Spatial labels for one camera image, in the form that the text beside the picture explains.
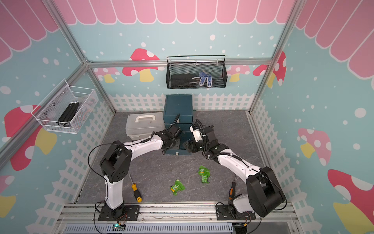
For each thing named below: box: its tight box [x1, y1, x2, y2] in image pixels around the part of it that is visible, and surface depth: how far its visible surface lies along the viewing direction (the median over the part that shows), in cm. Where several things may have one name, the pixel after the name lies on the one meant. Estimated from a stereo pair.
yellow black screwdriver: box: [128, 174, 143, 203], surface depth 81 cm
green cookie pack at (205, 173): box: [197, 165, 211, 184], surface depth 87 cm
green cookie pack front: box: [169, 178, 186, 196], surface depth 83 cm
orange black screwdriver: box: [228, 174, 237, 200], surface depth 81 cm
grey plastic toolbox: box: [125, 112, 166, 141], surface depth 100 cm
